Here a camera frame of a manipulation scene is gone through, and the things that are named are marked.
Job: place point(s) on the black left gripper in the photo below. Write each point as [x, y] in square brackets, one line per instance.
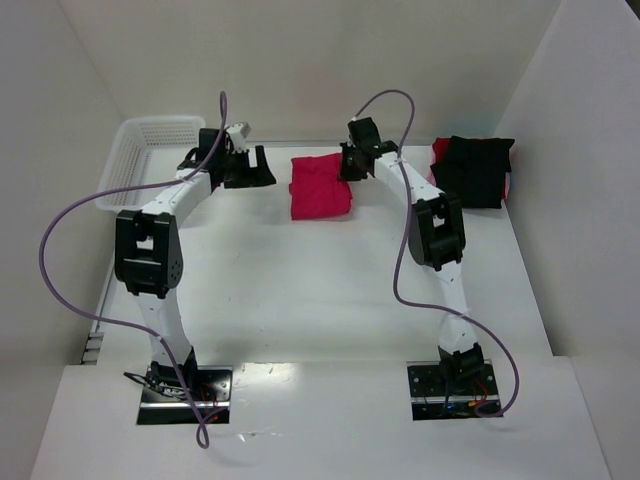
[238, 167]

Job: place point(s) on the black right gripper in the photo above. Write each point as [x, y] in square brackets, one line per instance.
[353, 160]

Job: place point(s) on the crimson red t shirt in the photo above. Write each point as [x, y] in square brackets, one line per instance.
[316, 190]

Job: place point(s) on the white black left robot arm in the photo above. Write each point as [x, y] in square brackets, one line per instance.
[148, 255]

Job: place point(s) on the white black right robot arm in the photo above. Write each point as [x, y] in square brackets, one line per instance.
[434, 235]

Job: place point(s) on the white plastic perforated basket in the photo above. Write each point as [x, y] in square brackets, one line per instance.
[148, 150]

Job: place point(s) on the black folded t shirt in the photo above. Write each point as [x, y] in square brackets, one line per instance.
[475, 170]

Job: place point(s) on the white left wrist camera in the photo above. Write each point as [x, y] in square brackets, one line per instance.
[237, 135]

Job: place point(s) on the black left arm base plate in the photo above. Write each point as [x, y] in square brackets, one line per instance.
[163, 401]

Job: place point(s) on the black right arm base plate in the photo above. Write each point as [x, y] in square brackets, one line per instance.
[431, 399]

